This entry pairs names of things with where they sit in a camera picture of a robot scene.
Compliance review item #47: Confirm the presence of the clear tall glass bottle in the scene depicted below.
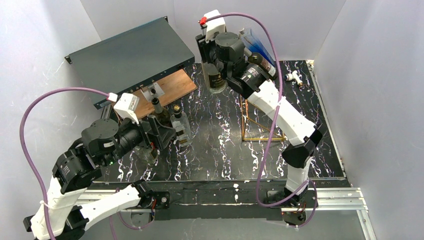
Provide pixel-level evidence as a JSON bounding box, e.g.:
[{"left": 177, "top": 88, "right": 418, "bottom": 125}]
[{"left": 201, "top": 62, "right": 227, "bottom": 94}]

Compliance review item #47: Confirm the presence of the blue glass bottle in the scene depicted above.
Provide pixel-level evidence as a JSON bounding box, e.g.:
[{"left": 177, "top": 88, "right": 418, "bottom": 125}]
[{"left": 239, "top": 27, "right": 276, "bottom": 67}]

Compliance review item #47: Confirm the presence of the dark brown wine bottle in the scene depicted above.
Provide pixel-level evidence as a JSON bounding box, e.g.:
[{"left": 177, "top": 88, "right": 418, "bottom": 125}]
[{"left": 244, "top": 48, "right": 278, "bottom": 81}]

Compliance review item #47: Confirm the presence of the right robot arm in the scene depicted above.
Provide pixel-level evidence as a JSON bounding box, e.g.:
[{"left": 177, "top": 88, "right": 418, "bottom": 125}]
[{"left": 195, "top": 31, "right": 323, "bottom": 208}]

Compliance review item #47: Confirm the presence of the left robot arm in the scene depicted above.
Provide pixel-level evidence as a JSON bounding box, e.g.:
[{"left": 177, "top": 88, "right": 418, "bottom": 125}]
[{"left": 23, "top": 115, "right": 176, "bottom": 240}]

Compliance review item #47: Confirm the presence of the clear round glass bottle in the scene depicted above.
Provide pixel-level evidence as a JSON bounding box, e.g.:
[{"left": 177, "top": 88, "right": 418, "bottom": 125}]
[{"left": 133, "top": 146, "right": 160, "bottom": 164}]

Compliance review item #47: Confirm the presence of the grey rack server box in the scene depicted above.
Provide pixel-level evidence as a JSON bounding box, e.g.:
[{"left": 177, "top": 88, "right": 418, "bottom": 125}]
[{"left": 65, "top": 17, "right": 195, "bottom": 95}]

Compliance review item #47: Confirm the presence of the wooden board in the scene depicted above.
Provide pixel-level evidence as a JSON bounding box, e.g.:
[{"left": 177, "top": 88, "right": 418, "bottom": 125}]
[{"left": 133, "top": 69, "right": 198, "bottom": 119}]

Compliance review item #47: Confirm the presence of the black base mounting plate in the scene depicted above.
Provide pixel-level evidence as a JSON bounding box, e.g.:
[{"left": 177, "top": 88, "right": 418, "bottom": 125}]
[{"left": 105, "top": 180, "right": 319, "bottom": 222}]

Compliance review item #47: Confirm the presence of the white pipe fitting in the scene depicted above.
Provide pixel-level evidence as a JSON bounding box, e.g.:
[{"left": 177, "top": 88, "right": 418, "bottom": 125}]
[{"left": 285, "top": 70, "right": 304, "bottom": 88}]

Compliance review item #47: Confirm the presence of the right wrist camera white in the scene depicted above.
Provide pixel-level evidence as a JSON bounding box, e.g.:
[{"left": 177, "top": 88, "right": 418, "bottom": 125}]
[{"left": 199, "top": 9, "right": 227, "bottom": 43}]

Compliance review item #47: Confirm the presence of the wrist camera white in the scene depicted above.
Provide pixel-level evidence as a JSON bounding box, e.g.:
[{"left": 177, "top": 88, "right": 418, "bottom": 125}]
[
  {"left": 199, "top": 9, "right": 227, "bottom": 43},
  {"left": 113, "top": 93, "right": 140, "bottom": 125}
]

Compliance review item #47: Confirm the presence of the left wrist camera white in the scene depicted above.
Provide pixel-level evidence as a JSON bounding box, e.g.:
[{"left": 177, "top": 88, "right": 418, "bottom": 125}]
[{"left": 113, "top": 93, "right": 140, "bottom": 125}]

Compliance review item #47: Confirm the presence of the metal bracket with knob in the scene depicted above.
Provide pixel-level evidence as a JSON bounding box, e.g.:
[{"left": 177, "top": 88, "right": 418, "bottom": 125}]
[{"left": 141, "top": 82, "right": 165, "bottom": 102}]

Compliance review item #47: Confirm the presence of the gold wire wine rack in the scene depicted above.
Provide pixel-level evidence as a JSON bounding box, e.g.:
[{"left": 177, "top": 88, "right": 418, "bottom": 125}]
[{"left": 239, "top": 96, "right": 271, "bottom": 143}]

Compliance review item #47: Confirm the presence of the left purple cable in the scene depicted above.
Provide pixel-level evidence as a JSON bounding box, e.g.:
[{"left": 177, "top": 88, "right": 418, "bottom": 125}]
[{"left": 19, "top": 87, "right": 157, "bottom": 240}]

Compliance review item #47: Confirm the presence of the purple cable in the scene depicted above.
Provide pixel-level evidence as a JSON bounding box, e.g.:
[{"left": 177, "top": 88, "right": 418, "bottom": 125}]
[
  {"left": 205, "top": 12, "right": 319, "bottom": 229},
  {"left": 19, "top": 87, "right": 157, "bottom": 240}
]

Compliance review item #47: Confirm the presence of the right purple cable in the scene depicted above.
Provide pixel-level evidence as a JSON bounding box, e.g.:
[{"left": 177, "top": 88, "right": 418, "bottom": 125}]
[{"left": 205, "top": 12, "right": 319, "bottom": 229}]

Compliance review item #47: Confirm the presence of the aluminium frame rail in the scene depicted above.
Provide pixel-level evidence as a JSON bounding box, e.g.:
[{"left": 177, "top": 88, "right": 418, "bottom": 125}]
[{"left": 62, "top": 188, "right": 379, "bottom": 240}]

